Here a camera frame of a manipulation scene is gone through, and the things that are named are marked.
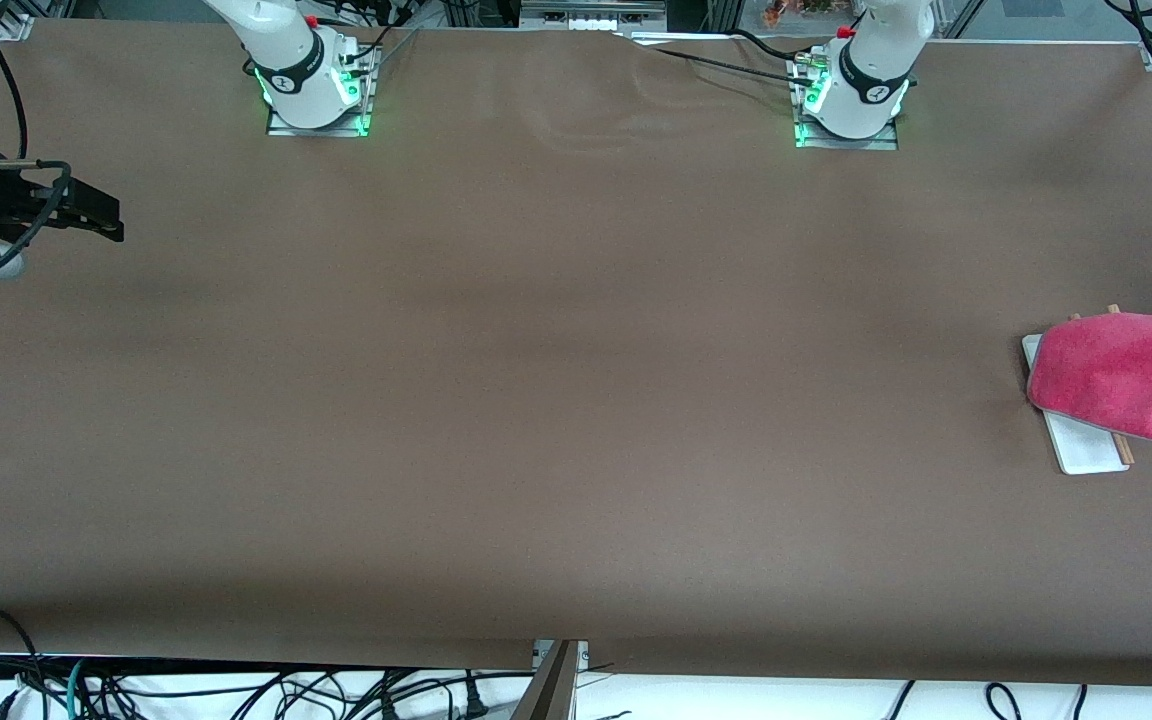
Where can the pink and grey towel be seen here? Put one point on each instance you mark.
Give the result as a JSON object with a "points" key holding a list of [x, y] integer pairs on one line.
{"points": [[1116, 375]]}

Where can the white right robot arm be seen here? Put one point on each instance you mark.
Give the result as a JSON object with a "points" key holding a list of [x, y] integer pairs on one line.
{"points": [[286, 60]]}

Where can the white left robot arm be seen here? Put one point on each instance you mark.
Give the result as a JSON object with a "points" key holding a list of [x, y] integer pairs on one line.
{"points": [[871, 70]]}

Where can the white rack base tray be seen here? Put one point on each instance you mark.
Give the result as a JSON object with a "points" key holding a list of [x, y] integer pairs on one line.
{"points": [[1086, 450]]}

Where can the white power strip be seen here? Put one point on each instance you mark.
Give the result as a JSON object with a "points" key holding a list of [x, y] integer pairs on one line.
{"points": [[591, 22]]}

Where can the black power plug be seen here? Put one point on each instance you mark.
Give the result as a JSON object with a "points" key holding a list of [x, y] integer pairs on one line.
{"points": [[476, 705]]}

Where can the dark support beam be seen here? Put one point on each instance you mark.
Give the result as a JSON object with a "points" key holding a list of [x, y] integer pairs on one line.
{"points": [[548, 690]]}

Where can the orange patterned object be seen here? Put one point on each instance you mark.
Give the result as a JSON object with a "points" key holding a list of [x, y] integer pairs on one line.
{"points": [[786, 10]]}

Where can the silver table edge bracket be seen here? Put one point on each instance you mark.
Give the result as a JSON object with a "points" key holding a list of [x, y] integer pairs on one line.
{"points": [[582, 655]]}

